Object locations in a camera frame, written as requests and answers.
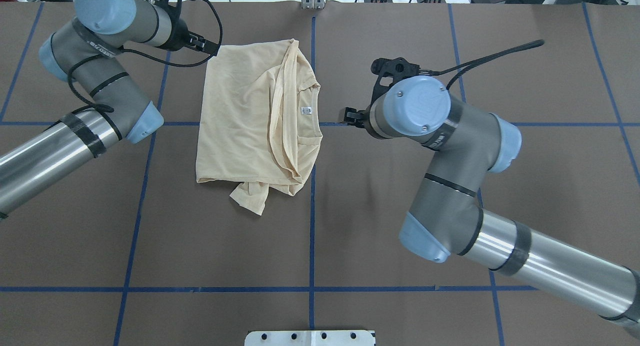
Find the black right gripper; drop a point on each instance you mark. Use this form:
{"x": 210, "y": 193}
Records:
{"x": 366, "y": 120}

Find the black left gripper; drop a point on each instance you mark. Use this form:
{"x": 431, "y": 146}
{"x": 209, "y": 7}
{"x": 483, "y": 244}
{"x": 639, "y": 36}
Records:
{"x": 178, "y": 38}

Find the beige long-sleeve printed shirt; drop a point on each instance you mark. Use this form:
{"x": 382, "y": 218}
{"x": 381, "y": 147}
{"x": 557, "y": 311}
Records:
{"x": 259, "y": 121}

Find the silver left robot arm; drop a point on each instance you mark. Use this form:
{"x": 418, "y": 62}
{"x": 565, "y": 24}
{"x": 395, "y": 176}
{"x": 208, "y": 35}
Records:
{"x": 83, "y": 53}

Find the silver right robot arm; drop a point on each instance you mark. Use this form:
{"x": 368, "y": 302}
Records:
{"x": 444, "y": 218}

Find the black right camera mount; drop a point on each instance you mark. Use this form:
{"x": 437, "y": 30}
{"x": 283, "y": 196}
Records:
{"x": 397, "y": 69}

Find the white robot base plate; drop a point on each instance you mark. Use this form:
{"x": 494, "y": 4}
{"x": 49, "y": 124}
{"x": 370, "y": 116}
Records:
{"x": 311, "y": 338}

